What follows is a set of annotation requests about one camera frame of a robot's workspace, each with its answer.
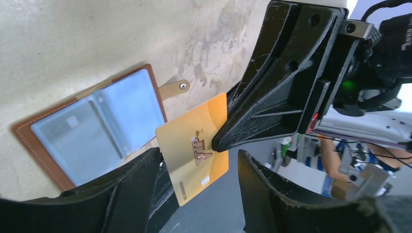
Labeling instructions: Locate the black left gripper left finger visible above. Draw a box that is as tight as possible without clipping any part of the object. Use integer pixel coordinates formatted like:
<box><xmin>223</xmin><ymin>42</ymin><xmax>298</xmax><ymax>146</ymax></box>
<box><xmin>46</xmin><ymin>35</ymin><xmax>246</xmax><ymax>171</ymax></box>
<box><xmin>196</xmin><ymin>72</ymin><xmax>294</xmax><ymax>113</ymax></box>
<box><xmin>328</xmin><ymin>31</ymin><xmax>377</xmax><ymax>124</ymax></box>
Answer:
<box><xmin>0</xmin><ymin>148</ymin><xmax>161</xmax><ymax>233</ymax></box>

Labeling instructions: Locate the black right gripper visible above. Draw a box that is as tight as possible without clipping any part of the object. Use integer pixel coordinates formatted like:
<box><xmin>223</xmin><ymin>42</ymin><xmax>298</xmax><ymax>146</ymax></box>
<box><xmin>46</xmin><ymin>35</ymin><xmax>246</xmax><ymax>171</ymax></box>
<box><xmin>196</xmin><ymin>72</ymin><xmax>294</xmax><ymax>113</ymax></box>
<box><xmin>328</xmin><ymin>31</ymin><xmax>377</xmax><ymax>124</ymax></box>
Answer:
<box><xmin>212</xmin><ymin>0</ymin><xmax>412</xmax><ymax>152</ymax></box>

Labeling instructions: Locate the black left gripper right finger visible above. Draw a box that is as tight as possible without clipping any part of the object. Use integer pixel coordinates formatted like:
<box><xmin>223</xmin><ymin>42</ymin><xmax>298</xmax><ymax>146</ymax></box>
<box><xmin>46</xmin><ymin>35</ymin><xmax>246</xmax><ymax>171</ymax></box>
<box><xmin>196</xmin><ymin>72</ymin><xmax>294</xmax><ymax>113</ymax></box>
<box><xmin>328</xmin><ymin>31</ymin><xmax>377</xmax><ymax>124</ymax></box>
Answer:
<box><xmin>238</xmin><ymin>150</ymin><xmax>412</xmax><ymax>233</ymax></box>

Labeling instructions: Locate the brown leather card holder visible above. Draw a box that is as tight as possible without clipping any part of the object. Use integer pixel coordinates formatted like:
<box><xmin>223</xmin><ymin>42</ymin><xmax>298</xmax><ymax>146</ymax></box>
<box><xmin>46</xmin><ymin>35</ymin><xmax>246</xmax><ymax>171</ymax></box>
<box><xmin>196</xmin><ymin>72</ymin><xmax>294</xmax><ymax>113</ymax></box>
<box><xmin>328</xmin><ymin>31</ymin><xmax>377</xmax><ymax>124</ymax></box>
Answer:
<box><xmin>11</xmin><ymin>64</ymin><xmax>190</xmax><ymax>191</ymax></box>

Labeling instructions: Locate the gold VIP card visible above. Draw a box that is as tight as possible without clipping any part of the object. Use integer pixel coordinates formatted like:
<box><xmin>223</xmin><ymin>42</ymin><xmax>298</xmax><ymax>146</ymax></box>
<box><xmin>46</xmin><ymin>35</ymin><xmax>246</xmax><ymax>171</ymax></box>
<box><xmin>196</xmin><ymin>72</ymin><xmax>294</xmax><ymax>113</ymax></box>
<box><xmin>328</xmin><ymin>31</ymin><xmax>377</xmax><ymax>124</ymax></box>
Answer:
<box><xmin>155</xmin><ymin>93</ymin><xmax>229</xmax><ymax>206</ymax></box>

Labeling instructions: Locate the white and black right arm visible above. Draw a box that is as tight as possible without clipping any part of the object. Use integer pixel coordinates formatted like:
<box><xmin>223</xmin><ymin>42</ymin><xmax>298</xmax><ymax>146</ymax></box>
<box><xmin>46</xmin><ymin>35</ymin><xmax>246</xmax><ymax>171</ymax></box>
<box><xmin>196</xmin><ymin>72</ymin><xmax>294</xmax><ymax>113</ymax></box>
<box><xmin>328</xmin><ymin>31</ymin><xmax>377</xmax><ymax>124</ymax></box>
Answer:
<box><xmin>212</xmin><ymin>0</ymin><xmax>412</xmax><ymax>152</ymax></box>

